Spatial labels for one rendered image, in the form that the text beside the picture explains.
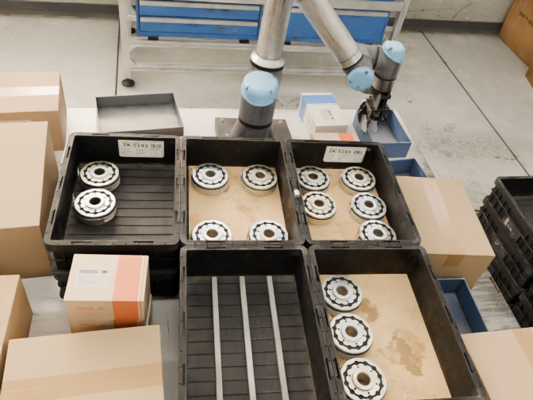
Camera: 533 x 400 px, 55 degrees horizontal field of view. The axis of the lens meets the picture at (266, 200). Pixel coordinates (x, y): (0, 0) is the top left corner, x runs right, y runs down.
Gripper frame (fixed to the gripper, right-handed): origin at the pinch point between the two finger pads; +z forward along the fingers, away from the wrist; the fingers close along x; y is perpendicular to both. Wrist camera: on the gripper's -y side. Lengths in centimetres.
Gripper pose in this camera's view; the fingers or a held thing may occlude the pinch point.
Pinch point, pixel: (364, 129)
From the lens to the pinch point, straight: 194.1
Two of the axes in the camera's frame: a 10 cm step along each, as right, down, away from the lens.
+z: -1.3, 7.0, 7.1
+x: 9.7, -0.4, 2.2
